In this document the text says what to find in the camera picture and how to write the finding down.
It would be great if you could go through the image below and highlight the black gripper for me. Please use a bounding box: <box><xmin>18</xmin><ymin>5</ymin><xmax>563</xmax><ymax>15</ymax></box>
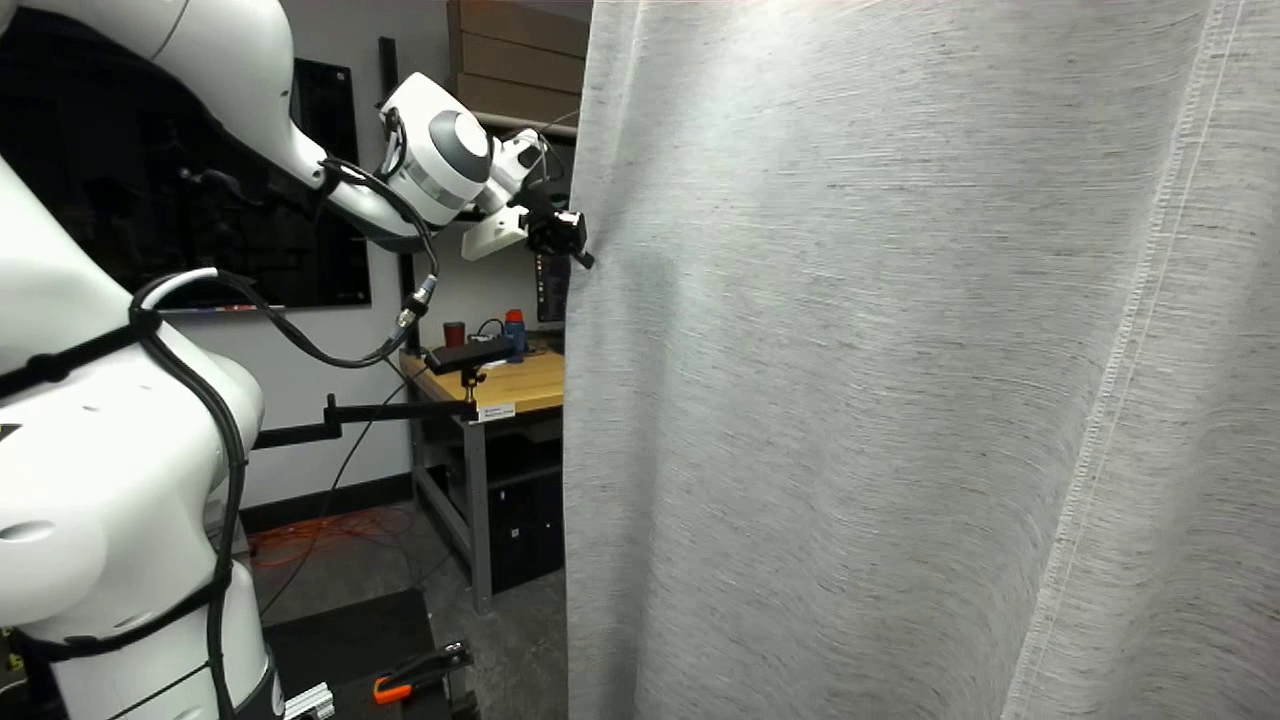
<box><xmin>518</xmin><ymin>197</ymin><xmax>598</xmax><ymax>271</ymax></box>

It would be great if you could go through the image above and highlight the grey woven curtain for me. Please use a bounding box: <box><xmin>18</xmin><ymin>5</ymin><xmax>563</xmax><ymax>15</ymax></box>
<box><xmin>557</xmin><ymin>0</ymin><xmax>1280</xmax><ymax>720</ymax></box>

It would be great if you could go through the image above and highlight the wooden top workbench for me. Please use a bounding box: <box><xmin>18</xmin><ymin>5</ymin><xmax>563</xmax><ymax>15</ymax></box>
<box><xmin>397</xmin><ymin>341</ymin><xmax>570</xmax><ymax>599</ymax></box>

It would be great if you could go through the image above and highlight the brown cardboard box stack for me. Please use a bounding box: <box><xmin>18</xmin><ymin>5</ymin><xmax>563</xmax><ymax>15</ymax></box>
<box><xmin>444</xmin><ymin>0</ymin><xmax>594</xmax><ymax>131</ymax></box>

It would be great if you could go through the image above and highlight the black computer tower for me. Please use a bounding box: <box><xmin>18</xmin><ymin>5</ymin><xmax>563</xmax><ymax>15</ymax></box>
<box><xmin>483</xmin><ymin>464</ymin><xmax>569</xmax><ymax>593</ymax></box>

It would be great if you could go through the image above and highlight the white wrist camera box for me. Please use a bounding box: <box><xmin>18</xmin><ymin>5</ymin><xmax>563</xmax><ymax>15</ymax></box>
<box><xmin>457</xmin><ymin>203</ymin><xmax>534</xmax><ymax>269</ymax></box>

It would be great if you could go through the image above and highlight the black stereo camera bar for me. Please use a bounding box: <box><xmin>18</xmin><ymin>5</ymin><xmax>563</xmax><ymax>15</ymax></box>
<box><xmin>423</xmin><ymin>333</ymin><xmax>533</xmax><ymax>385</ymax></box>

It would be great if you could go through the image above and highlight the black wall monitor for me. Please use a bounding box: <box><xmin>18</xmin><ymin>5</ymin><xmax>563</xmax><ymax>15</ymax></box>
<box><xmin>0</xmin><ymin>10</ymin><xmax>376</xmax><ymax>317</ymax></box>

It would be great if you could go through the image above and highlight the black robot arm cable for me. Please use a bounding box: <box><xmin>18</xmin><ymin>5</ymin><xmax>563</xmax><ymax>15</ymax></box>
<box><xmin>0</xmin><ymin>158</ymin><xmax>444</xmax><ymax>720</ymax></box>

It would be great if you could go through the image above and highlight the orange handled bar clamp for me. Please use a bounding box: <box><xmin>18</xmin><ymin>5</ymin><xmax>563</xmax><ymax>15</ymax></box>
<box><xmin>367</xmin><ymin>638</ymin><xmax>477</xmax><ymax>713</ymax></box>

